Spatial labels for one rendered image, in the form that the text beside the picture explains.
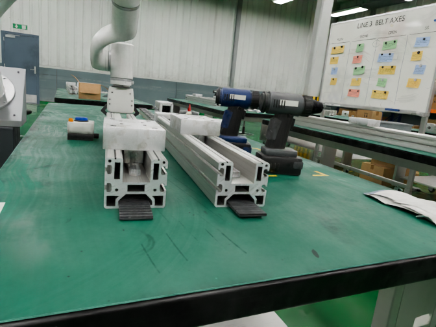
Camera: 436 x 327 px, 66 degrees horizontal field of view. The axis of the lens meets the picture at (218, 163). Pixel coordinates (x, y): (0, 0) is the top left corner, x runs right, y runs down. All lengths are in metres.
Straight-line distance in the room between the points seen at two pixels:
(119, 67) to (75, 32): 11.14
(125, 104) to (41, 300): 1.08
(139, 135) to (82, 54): 11.79
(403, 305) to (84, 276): 0.61
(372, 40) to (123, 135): 3.78
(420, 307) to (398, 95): 3.16
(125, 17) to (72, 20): 11.28
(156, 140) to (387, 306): 0.55
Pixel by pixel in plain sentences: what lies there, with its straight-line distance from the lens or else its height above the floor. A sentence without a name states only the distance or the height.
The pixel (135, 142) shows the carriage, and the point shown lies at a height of 0.88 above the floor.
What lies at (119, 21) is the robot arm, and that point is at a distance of 1.24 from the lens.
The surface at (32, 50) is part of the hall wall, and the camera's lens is 12.40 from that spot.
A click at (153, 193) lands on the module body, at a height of 0.81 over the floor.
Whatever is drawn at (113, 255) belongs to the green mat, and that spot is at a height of 0.78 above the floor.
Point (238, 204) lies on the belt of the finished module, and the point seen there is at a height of 0.79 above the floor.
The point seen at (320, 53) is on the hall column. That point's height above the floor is 2.18.
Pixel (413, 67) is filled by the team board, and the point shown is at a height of 1.39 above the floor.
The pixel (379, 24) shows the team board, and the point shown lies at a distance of 4.22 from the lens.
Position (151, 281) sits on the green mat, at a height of 0.78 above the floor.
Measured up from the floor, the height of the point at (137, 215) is 0.79.
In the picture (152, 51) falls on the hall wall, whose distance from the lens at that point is 12.75.
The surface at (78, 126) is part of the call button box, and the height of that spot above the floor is 0.83.
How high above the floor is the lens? 0.98
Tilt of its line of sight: 12 degrees down
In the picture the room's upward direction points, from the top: 6 degrees clockwise
